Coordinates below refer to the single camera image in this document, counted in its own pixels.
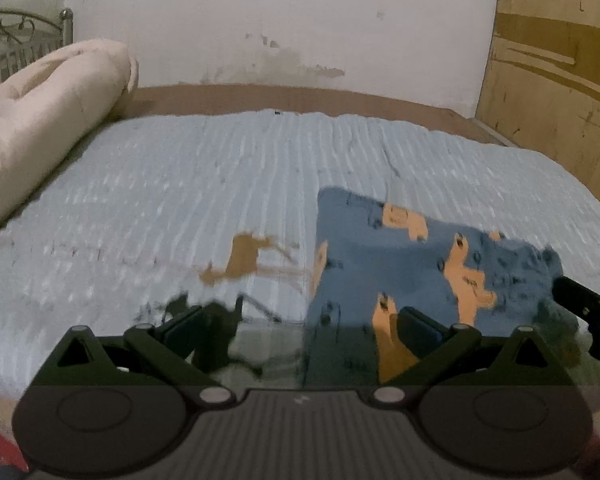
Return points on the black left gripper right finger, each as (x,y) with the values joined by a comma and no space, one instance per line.
(416,352)

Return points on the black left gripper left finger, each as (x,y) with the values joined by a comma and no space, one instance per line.
(187,350)

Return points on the blue pants with orange cars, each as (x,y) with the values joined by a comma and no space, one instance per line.
(309,273)

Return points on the light blue striped bed quilt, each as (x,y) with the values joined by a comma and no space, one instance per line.
(73,254)

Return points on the plywood board panel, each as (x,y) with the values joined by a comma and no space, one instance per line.
(541,89)

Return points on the rolled cream comforter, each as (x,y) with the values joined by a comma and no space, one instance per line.
(48,106)

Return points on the grey metal headboard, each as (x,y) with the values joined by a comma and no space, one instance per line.
(25,37)

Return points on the brown wooden bed frame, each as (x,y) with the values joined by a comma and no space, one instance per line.
(221,99)

